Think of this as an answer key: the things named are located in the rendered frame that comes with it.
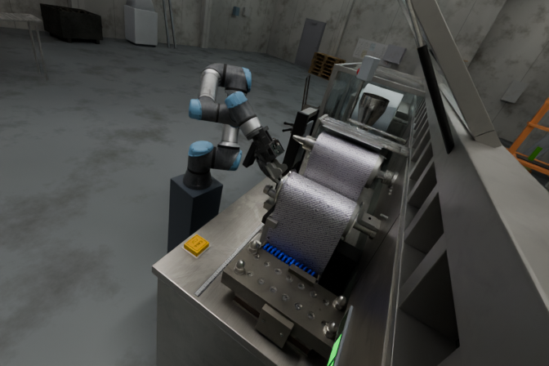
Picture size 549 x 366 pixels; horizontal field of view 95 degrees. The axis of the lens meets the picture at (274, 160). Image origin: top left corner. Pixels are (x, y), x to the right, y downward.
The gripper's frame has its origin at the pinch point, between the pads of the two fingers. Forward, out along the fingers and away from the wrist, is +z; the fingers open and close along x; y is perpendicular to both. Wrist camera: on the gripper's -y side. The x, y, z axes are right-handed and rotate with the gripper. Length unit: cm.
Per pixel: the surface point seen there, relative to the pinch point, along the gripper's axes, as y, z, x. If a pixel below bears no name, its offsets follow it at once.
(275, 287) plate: -5.6, 26.7, -22.5
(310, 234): 6.3, 19.4, -8.4
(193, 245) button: -37.0, 5.3, -19.7
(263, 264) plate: -10.5, 20.8, -17.5
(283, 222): -1.1, 12.4, -8.3
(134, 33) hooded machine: -555, -533, 497
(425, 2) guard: 60, -20, -22
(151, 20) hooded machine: -513, -550, 548
